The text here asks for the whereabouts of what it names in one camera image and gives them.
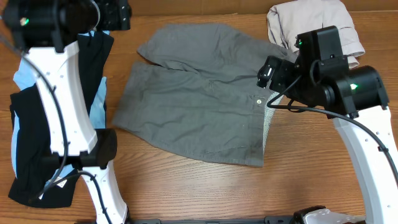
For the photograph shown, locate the folded beige trousers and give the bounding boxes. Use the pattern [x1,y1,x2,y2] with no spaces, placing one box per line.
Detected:
[267,0,365,68]

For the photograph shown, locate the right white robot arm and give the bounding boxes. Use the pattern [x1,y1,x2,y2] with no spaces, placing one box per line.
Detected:
[257,55,397,223]

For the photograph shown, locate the light blue shirt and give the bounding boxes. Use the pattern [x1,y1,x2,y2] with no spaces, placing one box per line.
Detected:
[11,29,110,200]

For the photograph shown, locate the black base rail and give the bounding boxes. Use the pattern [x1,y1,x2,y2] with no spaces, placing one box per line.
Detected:
[126,216,297,224]

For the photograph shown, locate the grey shorts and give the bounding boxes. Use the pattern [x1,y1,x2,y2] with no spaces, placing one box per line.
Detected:
[113,24,296,167]

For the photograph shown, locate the black shirt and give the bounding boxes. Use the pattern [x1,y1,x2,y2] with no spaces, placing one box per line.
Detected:
[8,30,114,209]

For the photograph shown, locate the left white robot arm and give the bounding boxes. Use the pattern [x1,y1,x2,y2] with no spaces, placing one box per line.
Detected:
[2,0,131,223]

